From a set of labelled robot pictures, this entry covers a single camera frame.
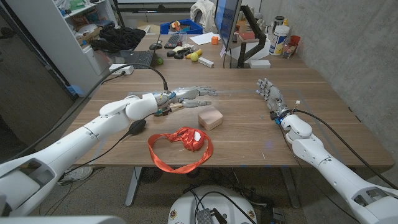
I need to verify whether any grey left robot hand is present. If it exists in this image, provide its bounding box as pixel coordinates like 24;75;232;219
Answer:
154;86;219;116

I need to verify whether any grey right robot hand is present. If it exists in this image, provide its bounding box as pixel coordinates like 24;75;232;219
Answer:
256;77;293;121

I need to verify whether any pink square jewelry box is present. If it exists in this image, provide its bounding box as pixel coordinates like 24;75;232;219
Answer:
197;106;224;131

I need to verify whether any white flat box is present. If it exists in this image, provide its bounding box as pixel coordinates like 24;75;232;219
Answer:
249;58;272;69

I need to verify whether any small white oblong box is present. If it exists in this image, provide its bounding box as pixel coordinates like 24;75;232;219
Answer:
198;56;215;68

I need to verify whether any orange satin ribbon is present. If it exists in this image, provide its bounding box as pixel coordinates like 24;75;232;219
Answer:
147;126;215;175

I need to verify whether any cardboard box on shelf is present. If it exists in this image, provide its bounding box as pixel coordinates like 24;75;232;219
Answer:
76;26;103;47

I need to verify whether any colourful striped toy maraca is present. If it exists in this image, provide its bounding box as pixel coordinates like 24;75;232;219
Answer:
154;102;184;118

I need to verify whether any yellow toy banana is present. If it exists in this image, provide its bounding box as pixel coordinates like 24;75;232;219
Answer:
185;48;203;59

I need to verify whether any clear glass jar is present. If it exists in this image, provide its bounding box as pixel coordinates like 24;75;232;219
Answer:
282;42;296;59

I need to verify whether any black keyboard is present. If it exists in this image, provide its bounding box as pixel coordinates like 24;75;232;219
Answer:
164;33;181;49

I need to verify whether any white wipes canister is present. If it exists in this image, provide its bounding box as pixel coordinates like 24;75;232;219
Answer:
269;24;290;57

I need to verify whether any black laptop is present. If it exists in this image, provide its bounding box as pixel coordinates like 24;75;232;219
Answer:
119;49;155;70

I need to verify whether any orange object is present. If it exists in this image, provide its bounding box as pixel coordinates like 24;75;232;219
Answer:
223;46;233;69

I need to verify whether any red cup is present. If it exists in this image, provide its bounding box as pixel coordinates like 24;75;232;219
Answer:
289;35;301;50

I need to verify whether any white paper sheet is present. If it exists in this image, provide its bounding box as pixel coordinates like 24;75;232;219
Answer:
189;32;221;46

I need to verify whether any red book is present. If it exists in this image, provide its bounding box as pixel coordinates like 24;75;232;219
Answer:
239;30;256;41

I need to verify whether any blue plastic bin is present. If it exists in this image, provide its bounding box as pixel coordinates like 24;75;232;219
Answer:
160;18;205;35

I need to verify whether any bottle with dark lid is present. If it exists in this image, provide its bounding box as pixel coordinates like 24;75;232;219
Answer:
273;15;285;32

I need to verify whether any white jacket on chair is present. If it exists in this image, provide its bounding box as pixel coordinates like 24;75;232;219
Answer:
190;0;217;34

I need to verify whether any black floor fan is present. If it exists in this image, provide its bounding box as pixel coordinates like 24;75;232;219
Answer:
139;167;164;184

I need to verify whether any black crumpled cloth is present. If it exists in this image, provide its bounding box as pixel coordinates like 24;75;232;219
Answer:
89;26;147;54

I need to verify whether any black computer monitor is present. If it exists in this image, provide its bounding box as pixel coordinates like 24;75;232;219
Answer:
214;0;243;52

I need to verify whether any grey metal desk leg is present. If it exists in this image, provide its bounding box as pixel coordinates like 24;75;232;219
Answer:
124;167;143;207
279;167;301;209

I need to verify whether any white robot torso base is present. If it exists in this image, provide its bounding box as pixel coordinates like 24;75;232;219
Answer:
167;185;258;224

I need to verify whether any white sneaker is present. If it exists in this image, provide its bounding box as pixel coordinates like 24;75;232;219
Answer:
58;166;94;185

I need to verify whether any white shelf unit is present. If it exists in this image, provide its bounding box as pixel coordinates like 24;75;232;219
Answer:
6;0;119;98

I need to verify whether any person dark trouser leg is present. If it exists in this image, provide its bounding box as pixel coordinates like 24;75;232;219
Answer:
0;118;35;162

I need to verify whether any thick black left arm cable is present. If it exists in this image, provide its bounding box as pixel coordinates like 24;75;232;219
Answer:
0;63;169;165

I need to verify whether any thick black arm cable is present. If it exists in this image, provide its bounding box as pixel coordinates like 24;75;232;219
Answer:
295;109;398;190
0;63;169;165

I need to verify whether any black power strip cord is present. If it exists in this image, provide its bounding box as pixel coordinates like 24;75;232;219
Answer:
101;70;127;85

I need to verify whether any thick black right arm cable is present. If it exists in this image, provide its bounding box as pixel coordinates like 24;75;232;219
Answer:
295;109;398;190

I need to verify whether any whiteboard with black frame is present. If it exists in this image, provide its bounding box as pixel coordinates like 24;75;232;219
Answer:
112;0;217;15

